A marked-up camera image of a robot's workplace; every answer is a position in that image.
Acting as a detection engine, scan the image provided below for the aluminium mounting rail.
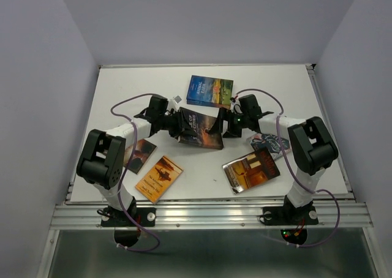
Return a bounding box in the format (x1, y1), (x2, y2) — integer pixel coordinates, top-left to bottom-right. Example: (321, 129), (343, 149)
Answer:
(50, 198), (373, 231)

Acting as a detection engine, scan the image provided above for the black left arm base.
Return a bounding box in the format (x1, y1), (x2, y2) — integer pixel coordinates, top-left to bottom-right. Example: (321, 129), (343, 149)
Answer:
(97, 200), (156, 252)

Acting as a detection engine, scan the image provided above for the orange Huckleberry Finn book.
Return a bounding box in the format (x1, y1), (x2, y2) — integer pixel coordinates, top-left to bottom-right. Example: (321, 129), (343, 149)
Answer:
(135, 156), (183, 204)

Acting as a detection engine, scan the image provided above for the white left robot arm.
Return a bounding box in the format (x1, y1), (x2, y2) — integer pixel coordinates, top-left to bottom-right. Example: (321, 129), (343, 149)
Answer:
(76, 94), (195, 225)

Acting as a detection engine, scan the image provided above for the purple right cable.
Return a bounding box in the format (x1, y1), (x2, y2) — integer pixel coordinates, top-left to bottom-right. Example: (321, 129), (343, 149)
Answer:
(230, 88), (341, 249)

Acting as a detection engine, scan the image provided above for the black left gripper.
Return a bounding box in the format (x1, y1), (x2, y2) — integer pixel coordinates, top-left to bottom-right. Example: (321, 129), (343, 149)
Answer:
(158, 109), (196, 138)

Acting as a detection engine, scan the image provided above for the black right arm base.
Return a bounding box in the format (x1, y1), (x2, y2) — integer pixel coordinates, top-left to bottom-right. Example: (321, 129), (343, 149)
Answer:
(258, 196), (319, 246)

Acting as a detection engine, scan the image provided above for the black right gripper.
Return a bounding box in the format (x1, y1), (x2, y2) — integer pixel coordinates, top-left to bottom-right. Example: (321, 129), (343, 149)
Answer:
(208, 107), (249, 138)

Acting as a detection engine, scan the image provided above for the Little Women book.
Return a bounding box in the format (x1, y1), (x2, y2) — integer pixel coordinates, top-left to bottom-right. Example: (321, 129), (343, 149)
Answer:
(247, 133), (292, 161)

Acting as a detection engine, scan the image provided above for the brown glossy paperback book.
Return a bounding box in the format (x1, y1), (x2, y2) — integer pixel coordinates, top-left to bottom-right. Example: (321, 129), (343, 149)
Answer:
(222, 148), (281, 195)

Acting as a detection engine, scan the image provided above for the Animal Farm book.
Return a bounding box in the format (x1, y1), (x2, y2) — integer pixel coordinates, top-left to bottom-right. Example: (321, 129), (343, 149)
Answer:
(186, 75), (233, 108)

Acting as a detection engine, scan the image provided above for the Jane Eyre blue book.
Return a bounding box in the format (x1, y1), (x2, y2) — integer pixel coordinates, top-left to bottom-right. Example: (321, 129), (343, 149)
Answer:
(186, 99), (216, 107)

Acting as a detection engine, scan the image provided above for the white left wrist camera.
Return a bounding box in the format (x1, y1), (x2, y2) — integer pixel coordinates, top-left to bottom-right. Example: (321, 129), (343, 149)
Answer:
(167, 96), (182, 112)

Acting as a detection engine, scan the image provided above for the Three Days to See book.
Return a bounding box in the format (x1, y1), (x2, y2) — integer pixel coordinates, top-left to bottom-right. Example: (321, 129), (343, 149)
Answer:
(123, 139), (157, 175)

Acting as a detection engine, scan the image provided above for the A Tale of Two Cities book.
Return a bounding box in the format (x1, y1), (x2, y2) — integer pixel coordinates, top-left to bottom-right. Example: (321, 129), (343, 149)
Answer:
(178, 110), (224, 150)

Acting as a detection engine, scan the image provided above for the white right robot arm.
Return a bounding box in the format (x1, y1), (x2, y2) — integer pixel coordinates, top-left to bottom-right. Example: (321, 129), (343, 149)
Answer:
(208, 94), (339, 223)

